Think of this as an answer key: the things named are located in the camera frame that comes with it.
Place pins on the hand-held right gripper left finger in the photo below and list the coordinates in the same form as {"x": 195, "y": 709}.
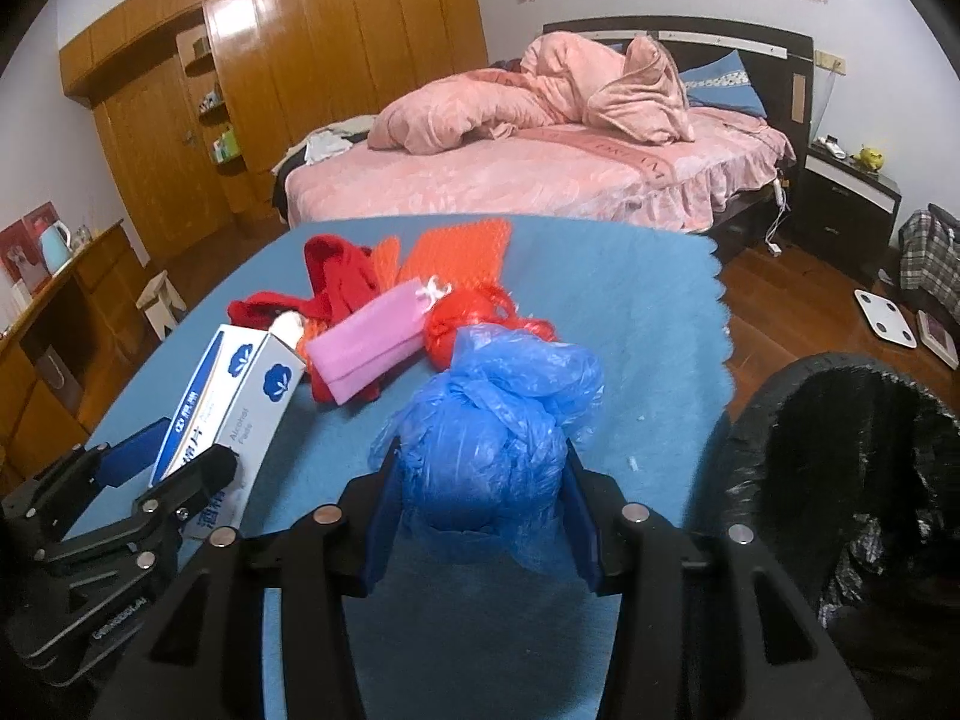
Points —
{"x": 381, "y": 521}

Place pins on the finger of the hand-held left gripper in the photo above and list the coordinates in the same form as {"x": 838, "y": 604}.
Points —
{"x": 202, "y": 476}
{"x": 131, "y": 454}

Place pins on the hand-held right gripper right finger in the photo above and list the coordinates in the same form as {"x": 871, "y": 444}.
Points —
{"x": 581, "y": 532}

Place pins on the white box with blue print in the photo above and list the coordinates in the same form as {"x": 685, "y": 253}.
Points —
{"x": 251, "y": 405}

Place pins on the blue plastic bag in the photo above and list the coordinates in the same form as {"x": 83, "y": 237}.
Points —
{"x": 480, "y": 427}

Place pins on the bin with black liner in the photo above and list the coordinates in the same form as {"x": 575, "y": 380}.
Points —
{"x": 757, "y": 450}

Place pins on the orange foam net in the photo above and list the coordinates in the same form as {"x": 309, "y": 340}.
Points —
{"x": 457, "y": 255}
{"x": 386, "y": 259}

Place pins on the wooden cabinet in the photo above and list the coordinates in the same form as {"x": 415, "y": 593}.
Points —
{"x": 67, "y": 315}

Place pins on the small white stool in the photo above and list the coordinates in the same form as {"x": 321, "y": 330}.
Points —
{"x": 161, "y": 300}

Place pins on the white crumpled tissue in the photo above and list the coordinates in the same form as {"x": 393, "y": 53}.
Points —
{"x": 286, "y": 328}

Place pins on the pink fabric pouch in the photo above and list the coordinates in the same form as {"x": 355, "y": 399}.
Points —
{"x": 367, "y": 345}

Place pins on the red plastic bag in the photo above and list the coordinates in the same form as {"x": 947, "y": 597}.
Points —
{"x": 457, "y": 322}

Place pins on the light blue kettle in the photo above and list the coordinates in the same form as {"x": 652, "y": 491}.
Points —
{"x": 54, "y": 251}

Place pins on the blue tablecloth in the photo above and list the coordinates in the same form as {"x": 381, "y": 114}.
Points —
{"x": 615, "y": 315}

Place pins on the red cloth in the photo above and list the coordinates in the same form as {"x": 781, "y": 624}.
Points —
{"x": 337, "y": 270}

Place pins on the flat orange foam net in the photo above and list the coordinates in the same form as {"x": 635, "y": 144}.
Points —
{"x": 457, "y": 255}

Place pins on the wooden door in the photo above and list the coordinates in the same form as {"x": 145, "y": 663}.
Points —
{"x": 161, "y": 165}

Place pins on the pile of light clothes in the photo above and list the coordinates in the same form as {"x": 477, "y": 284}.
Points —
{"x": 326, "y": 142}

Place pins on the bed with pink sheet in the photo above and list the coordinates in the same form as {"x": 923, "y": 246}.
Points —
{"x": 525, "y": 172}

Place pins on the white bathroom scale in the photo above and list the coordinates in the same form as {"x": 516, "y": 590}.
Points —
{"x": 885, "y": 319}

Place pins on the pink bathroom scale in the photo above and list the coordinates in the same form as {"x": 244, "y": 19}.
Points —
{"x": 941, "y": 337}

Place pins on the dark nightstand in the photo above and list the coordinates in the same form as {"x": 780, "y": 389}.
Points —
{"x": 844, "y": 210}

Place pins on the pink quilt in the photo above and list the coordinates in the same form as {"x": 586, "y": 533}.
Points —
{"x": 480, "y": 101}

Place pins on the wooden wardrobe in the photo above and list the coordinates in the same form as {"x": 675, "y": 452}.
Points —
{"x": 337, "y": 52}

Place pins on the plaid bag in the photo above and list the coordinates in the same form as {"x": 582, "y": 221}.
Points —
{"x": 930, "y": 255}

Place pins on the blue pillow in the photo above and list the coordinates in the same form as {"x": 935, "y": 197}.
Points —
{"x": 724, "y": 86}

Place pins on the yellow plush toy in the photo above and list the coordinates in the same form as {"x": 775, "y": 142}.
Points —
{"x": 870, "y": 157}

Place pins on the wall outlet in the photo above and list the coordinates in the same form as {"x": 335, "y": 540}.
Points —
{"x": 829, "y": 61}

